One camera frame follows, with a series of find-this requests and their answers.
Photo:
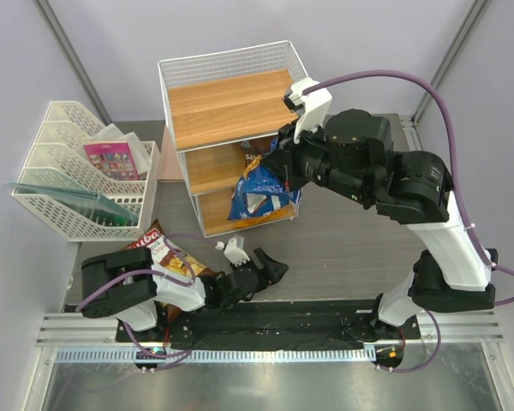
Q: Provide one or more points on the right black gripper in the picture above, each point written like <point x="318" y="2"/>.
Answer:
<point x="283" y="159"/>

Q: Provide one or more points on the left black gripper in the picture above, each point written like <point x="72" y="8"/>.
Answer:
<point x="273" y="271"/>

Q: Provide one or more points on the brown Kettle sea salt bag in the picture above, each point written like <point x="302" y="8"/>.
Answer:
<point x="255" y="154"/>

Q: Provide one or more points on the blue Doritos chips bag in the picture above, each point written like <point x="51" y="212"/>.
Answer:
<point x="259" y="193"/>

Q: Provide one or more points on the white wire shelf rack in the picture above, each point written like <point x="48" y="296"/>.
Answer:
<point x="185" y="71"/>

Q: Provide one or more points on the orange honey dijon chips bag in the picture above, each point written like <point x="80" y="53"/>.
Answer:
<point x="261" y="218"/>

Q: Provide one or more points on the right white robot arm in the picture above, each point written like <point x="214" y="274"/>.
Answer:
<point x="352" y="155"/>

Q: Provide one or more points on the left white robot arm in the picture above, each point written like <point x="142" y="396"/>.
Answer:
<point x="128" y="286"/>

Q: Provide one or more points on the top wooden shelf board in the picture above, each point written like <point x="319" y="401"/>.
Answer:
<point x="221" y="111"/>

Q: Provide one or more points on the brown Chuba cassava chips bag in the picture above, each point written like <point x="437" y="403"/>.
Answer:
<point x="168" y="255"/>

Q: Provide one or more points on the black base mat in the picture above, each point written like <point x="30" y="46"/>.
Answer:
<point x="267" y="326"/>

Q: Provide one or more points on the pink flat board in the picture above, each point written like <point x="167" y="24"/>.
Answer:
<point x="169" y="168"/>

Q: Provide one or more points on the pink sticker booklet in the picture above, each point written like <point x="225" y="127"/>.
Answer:
<point x="113" y="159"/>

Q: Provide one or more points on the green translucent folder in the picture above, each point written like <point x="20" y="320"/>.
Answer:
<point x="90" y="204"/>

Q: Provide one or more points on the white plastic file organizer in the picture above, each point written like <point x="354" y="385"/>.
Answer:
<point x="54" y="160"/>

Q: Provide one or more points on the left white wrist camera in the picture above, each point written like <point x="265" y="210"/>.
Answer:
<point x="233" y="250"/>

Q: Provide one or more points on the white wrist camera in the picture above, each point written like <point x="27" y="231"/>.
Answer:
<point x="311" y="109"/>
<point x="233" y="250"/>

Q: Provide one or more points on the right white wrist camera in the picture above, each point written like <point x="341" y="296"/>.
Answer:
<point x="311" y="109"/>

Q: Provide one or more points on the white slotted cable duct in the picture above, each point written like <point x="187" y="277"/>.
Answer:
<point x="131" y="354"/>

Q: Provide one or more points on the right aluminium frame post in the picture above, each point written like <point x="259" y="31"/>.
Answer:
<point x="465" y="29"/>

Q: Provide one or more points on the aluminium frame post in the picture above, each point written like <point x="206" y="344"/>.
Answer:
<point x="465" y="29"/>
<point x="51" y="20"/>

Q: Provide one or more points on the left aluminium frame post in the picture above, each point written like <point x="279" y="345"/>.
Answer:
<point x="51" y="20"/>

